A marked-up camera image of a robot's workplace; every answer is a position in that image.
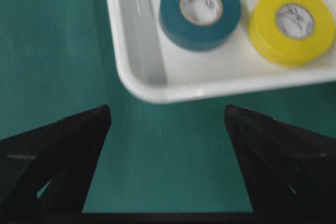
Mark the yellow tape roll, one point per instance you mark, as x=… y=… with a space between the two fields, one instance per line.
x=291 y=33

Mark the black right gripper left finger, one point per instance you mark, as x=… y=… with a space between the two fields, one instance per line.
x=48 y=170

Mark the green table cloth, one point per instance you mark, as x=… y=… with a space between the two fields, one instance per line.
x=57 y=60

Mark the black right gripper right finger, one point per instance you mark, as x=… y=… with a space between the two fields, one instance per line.
x=289 y=172

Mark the teal green tape roll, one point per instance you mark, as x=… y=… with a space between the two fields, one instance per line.
x=199 y=25

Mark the white rectangular plastic tray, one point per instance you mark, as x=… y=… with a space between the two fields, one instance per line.
x=156 y=70

